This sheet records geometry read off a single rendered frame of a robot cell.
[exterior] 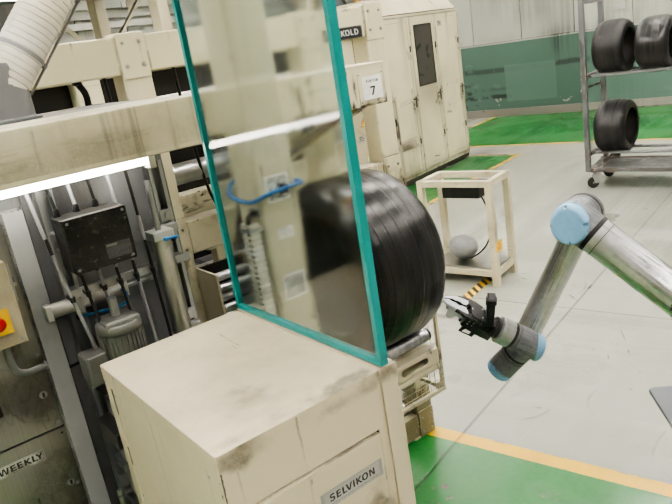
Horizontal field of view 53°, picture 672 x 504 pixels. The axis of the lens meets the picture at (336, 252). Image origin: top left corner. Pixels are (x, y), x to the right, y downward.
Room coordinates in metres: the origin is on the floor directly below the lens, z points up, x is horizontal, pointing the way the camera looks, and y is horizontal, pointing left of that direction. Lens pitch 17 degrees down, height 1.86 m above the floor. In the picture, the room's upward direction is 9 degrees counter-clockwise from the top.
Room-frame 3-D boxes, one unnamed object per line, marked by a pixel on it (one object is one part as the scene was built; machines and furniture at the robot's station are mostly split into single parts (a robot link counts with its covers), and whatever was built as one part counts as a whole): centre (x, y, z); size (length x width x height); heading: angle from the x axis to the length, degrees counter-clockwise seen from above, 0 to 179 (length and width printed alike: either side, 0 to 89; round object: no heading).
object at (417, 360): (1.95, -0.11, 0.84); 0.36 x 0.09 x 0.06; 126
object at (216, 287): (2.24, 0.37, 1.05); 0.20 x 0.15 x 0.30; 126
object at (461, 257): (4.88, -1.02, 0.40); 0.60 x 0.35 x 0.80; 50
